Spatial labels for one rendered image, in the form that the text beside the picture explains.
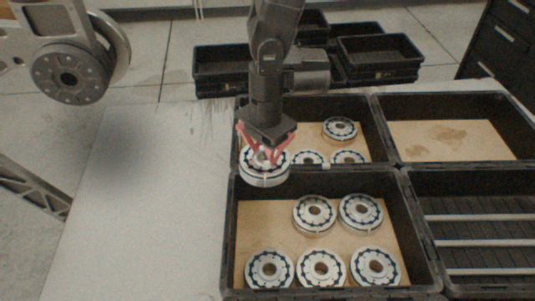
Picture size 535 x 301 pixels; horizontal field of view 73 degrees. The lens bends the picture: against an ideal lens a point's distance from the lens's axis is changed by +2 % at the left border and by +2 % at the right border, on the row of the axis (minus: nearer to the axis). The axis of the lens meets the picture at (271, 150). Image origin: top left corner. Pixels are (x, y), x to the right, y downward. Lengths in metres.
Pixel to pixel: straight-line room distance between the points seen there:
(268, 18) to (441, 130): 0.81
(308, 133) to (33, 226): 1.57
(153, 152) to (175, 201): 0.23
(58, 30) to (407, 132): 0.93
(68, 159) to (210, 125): 1.32
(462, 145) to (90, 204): 1.10
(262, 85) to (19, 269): 1.71
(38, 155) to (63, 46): 1.81
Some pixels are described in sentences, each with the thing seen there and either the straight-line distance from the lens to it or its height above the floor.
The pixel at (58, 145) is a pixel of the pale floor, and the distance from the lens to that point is 2.60.
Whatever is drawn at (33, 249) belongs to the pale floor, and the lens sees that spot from 2.12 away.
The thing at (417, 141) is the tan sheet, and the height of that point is 0.83.
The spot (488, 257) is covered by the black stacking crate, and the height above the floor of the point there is 0.83.
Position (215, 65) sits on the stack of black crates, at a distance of 2.07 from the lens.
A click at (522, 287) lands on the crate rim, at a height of 0.93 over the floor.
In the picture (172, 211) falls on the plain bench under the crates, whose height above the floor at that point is 0.70.
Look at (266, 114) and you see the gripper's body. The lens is 0.59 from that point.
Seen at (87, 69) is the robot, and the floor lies 1.15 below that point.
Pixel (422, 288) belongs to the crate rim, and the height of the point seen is 0.93.
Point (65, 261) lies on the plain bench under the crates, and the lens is 1.09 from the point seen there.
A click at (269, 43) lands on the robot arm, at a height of 1.31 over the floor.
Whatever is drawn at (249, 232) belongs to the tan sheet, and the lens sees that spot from 0.84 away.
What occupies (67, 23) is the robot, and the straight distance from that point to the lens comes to 0.84.
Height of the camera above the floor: 1.54
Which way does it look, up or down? 45 degrees down
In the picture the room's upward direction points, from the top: straight up
